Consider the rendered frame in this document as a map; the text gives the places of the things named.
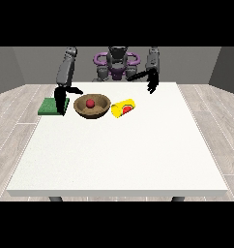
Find green square pad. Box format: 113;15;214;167
37;97;71;116

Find brown wooden bowl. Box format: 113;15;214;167
73;93;112;120

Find grey robot trunk purple rings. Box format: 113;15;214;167
91;46;142;83

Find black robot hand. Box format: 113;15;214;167
127;68;160;95
53;84;84;116

